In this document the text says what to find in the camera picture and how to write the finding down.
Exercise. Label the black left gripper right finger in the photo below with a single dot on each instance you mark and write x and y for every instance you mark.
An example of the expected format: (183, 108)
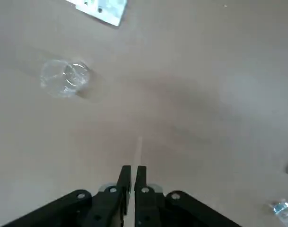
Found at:
(148, 208)

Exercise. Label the large glass beaker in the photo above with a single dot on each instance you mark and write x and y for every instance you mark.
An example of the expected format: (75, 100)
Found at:
(54, 87)

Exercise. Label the white test tube rack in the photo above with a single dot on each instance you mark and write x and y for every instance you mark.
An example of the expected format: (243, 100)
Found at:
(110, 14)

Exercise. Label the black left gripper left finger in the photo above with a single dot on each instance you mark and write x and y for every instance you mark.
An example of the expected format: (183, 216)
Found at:
(106, 208)

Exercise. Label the small glass beaker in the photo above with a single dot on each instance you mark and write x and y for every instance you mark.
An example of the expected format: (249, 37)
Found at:
(283, 210)

